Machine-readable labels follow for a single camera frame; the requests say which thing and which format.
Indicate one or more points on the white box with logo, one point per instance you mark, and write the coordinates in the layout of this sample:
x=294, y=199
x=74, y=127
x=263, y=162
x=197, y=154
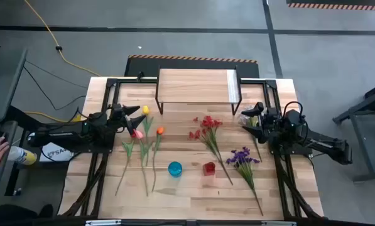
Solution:
x=53, y=154

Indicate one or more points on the grey desk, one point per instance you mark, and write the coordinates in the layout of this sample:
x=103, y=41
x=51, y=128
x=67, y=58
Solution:
x=3, y=88

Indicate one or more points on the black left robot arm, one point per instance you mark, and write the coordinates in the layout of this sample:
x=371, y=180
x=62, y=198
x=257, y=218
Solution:
x=64, y=136

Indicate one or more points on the black hazard striped floor mat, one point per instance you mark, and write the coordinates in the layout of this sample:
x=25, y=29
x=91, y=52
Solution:
x=143, y=67
x=338, y=4

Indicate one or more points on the blue glass vase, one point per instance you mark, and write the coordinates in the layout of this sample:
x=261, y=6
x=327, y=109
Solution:
x=175, y=169

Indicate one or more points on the red artificial tulip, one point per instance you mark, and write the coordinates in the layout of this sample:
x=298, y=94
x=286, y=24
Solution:
x=128, y=149

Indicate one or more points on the red glass vase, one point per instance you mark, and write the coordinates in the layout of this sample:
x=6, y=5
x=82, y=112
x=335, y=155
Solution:
x=208, y=169

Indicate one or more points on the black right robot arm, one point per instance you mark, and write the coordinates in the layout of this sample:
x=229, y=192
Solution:
x=325, y=142

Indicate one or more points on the orange artificial tulip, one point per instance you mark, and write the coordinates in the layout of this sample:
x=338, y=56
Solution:
x=160, y=130

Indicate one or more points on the purple artificial flower bunch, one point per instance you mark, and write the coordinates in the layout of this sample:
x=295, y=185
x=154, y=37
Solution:
x=241, y=155

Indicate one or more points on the pink artificial tulip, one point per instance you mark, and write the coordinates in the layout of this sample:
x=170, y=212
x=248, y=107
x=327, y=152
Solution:
x=139, y=134

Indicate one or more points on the wooden shelf with black legs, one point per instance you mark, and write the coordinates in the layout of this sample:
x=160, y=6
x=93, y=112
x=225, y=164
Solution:
x=195, y=86

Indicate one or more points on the grey keyboard tray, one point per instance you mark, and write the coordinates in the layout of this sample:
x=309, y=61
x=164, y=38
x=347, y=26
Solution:
x=8, y=132

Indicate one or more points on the black metal table frame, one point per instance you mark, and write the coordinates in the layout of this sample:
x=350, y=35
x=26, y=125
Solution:
x=111, y=94

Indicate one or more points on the red artificial flower bunch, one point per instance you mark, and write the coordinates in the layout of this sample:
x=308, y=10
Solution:
x=208, y=122

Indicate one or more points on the grey metal cart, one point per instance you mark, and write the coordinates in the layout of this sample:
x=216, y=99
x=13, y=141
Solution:
x=363, y=125

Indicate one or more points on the white and yellow bottle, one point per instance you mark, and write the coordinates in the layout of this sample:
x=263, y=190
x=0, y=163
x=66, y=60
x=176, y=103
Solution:
x=22, y=156

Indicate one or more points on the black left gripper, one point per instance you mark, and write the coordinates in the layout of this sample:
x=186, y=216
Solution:
x=121, y=117

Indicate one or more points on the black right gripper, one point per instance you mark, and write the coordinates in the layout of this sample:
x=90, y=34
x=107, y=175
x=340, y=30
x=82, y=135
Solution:
x=273, y=124

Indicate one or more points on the small black clamp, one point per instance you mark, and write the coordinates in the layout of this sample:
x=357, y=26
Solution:
x=140, y=76

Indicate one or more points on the yellow artificial tulip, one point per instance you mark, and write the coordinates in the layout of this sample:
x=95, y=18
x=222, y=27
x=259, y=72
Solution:
x=146, y=110

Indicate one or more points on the white artificial flower bunch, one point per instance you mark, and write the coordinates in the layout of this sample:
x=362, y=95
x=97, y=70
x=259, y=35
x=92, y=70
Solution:
x=252, y=121

